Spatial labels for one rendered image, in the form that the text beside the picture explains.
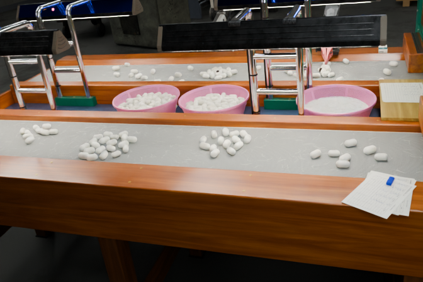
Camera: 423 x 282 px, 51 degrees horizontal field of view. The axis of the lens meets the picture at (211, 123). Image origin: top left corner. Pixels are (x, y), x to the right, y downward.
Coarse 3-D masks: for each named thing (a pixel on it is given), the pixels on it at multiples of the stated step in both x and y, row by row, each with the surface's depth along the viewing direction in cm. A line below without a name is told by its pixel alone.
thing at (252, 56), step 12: (240, 12) 128; (300, 12) 131; (228, 24) 122; (300, 48) 136; (252, 60) 142; (300, 60) 138; (252, 72) 144; (300, 72) 139; (252, 84) 146; (300, 84) 141; (252, 96) 148; (300, 96) 142; (252, 108) 150; (300, 108) 144
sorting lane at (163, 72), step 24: (48, 72) 234; (96, 72) 224; (120, 72) 219; (144, 72) 215; (168, 72) 210; (192, 72) 206; (240, 72) 198; (336, 72) 184; (360, 72) 181; (408, 72) 175
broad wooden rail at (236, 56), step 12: (348, 48) 204; (360, 48) 202; (372, 48) 200; (396, 48) 196; (60, 60) 245; (72, 60) 242; (84, 60) 239; (96, 60) 237; (108, 60) 234; (120, 60) 232; (132, 60) 230; (144, 60) 228; (156, 60) 225; (168, 60) 223; (180, 60) 221; (192, 60) 219; (204, 60) 217; (216, 60) 215; (228, 60) 213; (240, 60) 211; (276, 60) 206; (288, 60) 204; (312, 60) 200; (336, 60) 197; (360, 60) 194; (372, 60) 192
